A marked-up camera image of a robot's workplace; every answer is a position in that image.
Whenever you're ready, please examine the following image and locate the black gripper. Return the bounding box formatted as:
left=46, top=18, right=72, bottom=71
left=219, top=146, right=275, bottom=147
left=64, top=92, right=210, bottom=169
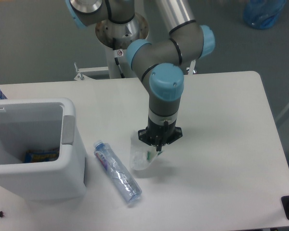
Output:
left=138, top=118, right=183, bottom=152

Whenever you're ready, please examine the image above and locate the white plastic wrapper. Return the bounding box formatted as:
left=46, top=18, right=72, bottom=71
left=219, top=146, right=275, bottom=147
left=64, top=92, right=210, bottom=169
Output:
left=130, top=132, right=163, bottom=171

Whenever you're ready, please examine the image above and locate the clear crushed plastic bottle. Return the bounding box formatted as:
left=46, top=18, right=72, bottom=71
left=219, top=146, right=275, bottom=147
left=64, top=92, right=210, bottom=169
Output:
left=94, top=140, right=142, bottom=204

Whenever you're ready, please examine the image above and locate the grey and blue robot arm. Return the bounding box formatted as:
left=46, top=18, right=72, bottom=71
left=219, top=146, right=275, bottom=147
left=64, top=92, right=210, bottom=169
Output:
left=66, top=0, right=215, bottom=151

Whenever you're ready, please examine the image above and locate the white open trash can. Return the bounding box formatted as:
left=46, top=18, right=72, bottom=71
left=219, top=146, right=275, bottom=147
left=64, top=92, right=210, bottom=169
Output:
left=0, top=98, right=86, bottom=200

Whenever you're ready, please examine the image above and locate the blue yellow snack packet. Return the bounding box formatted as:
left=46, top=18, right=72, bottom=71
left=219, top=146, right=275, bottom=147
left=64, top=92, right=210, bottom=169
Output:
left=23, top=148, right=60, bottom=163

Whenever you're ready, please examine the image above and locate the blue plastic bag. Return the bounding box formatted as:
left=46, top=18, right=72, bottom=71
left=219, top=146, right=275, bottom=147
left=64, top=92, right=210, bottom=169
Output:
left=243, top=0, right=287, bottom=30

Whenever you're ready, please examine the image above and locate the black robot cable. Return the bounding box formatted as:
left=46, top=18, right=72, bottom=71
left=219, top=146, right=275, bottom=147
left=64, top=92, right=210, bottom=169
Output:
left=112, top=38, right=125, bottom=79

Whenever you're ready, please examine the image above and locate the white pedestal base frame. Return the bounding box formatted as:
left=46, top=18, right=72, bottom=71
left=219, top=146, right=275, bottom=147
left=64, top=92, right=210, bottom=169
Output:
left=73, top=54, right=198, bottom=81

